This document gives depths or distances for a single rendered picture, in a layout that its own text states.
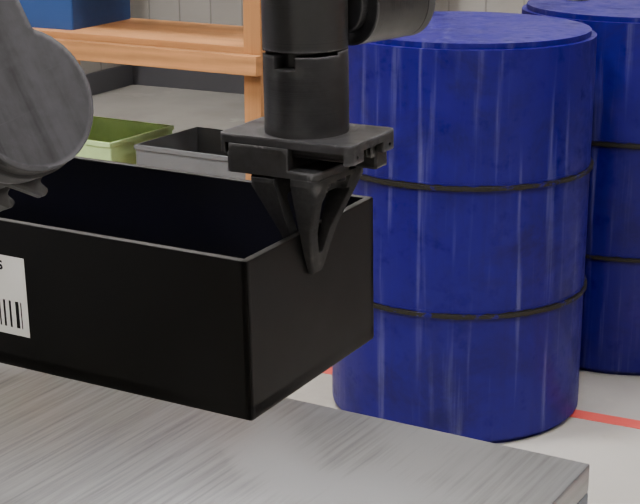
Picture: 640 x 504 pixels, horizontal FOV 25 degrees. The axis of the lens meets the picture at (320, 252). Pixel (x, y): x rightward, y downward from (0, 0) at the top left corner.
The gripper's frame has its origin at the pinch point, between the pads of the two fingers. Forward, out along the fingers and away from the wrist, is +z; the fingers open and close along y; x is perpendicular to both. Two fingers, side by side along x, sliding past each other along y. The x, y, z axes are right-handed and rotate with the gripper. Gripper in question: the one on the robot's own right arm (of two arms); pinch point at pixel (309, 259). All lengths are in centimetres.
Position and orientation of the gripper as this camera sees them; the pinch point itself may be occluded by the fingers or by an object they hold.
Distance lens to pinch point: 100.6
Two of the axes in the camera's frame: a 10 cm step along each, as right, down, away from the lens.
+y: -8.7, -1.3, 4.8
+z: 0.2, 9.6, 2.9
